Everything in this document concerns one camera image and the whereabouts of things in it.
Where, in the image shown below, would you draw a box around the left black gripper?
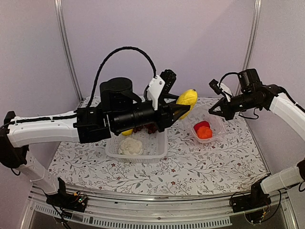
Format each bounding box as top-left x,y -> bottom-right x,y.
112,94 -> 190,133

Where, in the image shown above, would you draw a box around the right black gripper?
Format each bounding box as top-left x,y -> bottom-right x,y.
209,91 -> 261,121

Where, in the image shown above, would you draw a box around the yellow toy fruit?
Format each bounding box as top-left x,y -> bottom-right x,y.
122,129 -> 133,136
176,89 -> 198,120

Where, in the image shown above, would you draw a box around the red toy pepper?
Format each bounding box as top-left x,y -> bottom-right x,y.
193,121 -> 210,132

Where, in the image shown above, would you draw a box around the clear zip top bag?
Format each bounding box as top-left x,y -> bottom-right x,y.
183,105 -> 227,144

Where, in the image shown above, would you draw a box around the orange toy pumpkin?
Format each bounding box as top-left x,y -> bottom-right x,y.
196,127 -> 213,139

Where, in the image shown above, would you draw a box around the purple toy grapes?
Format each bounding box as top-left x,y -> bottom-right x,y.
132,123 -> 157,134

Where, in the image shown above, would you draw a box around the white plastic basket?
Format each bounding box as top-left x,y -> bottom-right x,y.
105,130 -> 168,163

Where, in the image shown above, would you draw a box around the white toy cauliflower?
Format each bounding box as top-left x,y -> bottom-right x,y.
118,137 -> 143,156

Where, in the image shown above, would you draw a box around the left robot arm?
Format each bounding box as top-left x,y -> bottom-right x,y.
0,76 -> 190,207

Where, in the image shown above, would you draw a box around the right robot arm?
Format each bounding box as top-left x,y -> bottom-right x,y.
208,68 -> 305,208

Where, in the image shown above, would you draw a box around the floral table mat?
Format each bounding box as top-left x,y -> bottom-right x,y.
49,116 -> 269,196

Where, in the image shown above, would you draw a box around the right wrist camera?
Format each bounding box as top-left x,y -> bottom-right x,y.
209,79 -> 233,97

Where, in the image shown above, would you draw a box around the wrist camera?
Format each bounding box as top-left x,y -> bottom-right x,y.
209,79 -> 233,97
143,69 -> 176,111

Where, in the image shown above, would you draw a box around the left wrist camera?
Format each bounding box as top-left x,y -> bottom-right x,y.
143,69 -> 176,111

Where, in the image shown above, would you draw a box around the right aluminium frame post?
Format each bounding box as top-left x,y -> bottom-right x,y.
234,0 -> 262,96

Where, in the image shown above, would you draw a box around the aluminium frame post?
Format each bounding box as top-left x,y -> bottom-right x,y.
54,0 -> 83,103
234,0 -> 262,96

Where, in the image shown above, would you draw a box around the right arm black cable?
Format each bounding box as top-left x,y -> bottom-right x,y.
218,72 -> 305,120

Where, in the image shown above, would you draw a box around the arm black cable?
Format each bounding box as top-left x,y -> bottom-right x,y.
218,72 -> 305,120
87,46 -> 158,108

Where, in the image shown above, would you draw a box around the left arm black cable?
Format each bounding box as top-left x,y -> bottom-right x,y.
87,46 -> 158,108

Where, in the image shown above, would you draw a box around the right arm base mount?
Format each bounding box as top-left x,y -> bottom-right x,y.
229,179 -> 271,213

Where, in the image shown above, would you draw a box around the aluminium front rail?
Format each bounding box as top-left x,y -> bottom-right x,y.
20,183 -> 298,229

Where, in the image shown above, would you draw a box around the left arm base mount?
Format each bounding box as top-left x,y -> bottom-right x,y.
46,178 -> 88,212

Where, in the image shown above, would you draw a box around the left aluminium frame post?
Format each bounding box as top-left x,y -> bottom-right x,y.
54,0 -> 83,103

